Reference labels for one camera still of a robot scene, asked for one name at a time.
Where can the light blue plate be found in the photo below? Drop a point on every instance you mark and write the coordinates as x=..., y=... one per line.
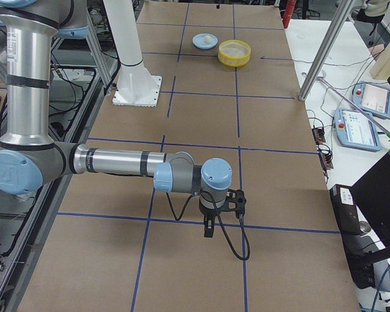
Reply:
x=198, y=41

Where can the far teach pendant tablet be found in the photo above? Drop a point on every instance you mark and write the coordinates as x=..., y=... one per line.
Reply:
x=372, y=98

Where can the aluminium frame post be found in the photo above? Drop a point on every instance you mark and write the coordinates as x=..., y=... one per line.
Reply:
x=329, y=39

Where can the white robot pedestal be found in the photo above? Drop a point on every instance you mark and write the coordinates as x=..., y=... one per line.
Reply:
x=135, y=85

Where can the near teach pendant tablet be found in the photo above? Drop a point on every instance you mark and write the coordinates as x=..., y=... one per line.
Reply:
x=353, y=130

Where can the black monitor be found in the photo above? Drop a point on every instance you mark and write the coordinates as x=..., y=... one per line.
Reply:
x=371, y=193

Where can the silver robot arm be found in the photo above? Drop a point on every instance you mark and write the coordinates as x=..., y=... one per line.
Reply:
x=30, y=158

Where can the yellow bamboo steamer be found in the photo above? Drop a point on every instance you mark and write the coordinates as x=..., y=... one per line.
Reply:
x=234, y=53

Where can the black computer box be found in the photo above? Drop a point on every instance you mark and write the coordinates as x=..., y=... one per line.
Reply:
x=366, y=261

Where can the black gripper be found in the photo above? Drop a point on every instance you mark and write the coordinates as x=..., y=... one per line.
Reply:
x=208, y=213

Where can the orange black connector box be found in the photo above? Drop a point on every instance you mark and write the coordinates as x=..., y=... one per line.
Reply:
x=318, y=135

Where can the metal grabber stick green handle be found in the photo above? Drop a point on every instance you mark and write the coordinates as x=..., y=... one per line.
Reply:
x=365, y=114

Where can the wooden beam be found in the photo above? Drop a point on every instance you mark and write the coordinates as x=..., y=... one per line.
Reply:
x=381, y=70

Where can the black camera mount wrist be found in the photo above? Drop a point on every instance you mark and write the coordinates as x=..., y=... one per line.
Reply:
x=235, y=201

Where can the white steamed bun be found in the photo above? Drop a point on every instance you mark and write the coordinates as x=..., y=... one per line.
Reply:
x=207, y=39

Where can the teach pendant tablet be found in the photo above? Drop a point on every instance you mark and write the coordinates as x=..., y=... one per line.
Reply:
x=372, y=98
x=353, y=130

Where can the red cylinder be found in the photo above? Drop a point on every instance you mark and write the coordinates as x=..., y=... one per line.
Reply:
x=288, y=12

